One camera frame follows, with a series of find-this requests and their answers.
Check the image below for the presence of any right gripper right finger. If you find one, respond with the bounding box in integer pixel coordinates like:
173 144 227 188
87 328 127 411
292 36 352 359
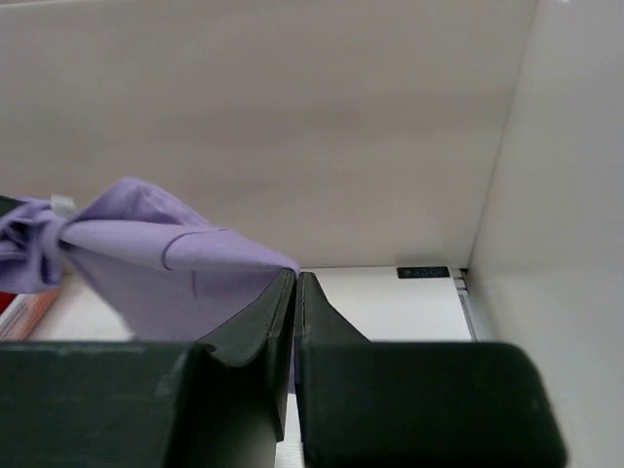
294 273 568 467

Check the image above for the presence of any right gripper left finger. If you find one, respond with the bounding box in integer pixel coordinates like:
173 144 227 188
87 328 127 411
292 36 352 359
1 270 295 467

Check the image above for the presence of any purple t-shirt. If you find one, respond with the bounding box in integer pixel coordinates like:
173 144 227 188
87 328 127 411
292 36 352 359
1 178 298 367

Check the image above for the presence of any black label on table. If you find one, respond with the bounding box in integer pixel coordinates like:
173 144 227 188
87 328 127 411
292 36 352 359
397 266 452 279

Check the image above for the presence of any white plastic basket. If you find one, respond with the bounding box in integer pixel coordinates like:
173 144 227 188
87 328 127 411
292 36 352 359
1 289 60 341

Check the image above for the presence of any red t-shirt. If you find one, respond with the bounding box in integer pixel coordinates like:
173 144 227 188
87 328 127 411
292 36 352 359
0 292 21 317

